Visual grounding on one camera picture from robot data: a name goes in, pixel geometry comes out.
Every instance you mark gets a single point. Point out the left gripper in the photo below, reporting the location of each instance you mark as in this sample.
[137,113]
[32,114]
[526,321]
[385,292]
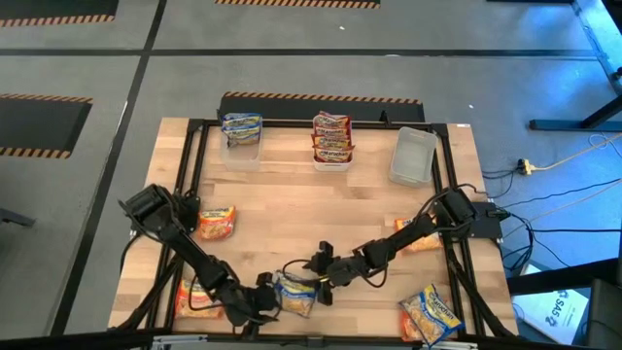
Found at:
[257,306]

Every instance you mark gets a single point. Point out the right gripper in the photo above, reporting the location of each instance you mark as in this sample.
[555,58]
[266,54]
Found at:
[342,271]

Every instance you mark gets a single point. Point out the orange Maruchan ramen packet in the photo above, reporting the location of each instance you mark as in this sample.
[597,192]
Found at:
[408,330]
[427,242]
[217,223]
[184,305]

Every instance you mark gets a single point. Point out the white plastic bin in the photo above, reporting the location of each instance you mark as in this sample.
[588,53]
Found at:
[333,166]

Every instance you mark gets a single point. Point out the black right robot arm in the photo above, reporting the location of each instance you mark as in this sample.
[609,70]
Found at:
[408,235]

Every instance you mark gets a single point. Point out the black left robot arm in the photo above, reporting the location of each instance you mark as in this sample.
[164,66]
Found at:
[184,245]

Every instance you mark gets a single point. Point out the clear plastic bin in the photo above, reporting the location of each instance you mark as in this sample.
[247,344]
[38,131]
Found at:
[242,158]

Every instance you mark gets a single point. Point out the grey plastic bin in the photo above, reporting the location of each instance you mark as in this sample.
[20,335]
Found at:
[412,155]

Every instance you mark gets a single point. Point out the yellow black power strip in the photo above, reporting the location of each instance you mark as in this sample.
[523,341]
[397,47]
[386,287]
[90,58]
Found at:
[525,167]

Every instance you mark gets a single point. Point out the white printed cardboard box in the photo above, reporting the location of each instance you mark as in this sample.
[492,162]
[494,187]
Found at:
[549,316]

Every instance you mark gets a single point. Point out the black metal beam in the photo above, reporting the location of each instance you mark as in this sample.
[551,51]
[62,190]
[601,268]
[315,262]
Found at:
[559,279]

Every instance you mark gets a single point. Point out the grey metal foot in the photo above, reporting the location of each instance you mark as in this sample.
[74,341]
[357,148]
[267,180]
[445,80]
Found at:
[14,218]

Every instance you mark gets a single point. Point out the dark grey container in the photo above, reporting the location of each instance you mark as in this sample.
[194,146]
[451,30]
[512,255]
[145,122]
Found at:
[605,316]

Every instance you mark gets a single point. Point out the black metal table frame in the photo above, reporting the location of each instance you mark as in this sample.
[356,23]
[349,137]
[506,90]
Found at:
[282,124]

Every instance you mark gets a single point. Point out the black metal desk frame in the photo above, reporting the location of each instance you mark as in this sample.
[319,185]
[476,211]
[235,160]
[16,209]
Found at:
[559,125]

